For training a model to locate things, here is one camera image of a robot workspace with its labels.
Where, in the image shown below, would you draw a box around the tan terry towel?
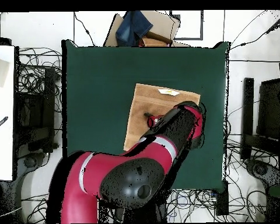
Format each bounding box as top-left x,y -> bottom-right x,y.
122,83 -> 201,152

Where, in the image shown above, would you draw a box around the dark green table cloth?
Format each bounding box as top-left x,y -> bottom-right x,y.
61,39 -> 230,192

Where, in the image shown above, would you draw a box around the blue denim jeans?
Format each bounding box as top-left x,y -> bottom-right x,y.
115,10 -> 154,47

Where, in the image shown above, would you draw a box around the brown cardboard box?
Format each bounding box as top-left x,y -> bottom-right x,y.
103,10 -> 191,47

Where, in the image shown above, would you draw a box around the black striped stick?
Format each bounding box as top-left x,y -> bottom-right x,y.
0,115 -> 9,135

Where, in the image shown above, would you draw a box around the white side table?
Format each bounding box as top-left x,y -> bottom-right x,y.
0,45 -> 16,181

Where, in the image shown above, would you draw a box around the black cable tangle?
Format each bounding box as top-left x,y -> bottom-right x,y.
223,100 -> 280,223
165,188 -> 225,223
17,46 -> 63,113
20,193 -> 50,224

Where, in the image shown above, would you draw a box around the black metal frame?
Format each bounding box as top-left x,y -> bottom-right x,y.
13,67 -> 59,153
239,77 -> 280,162

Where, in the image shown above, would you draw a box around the grey square frame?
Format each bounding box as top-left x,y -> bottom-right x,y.
170,10 -> 204,41

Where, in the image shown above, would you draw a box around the thin black cable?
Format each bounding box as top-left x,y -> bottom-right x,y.
73,11 -> 96,47

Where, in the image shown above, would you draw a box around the black cable with connector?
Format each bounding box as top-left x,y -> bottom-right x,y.
230,10 -> 280,50

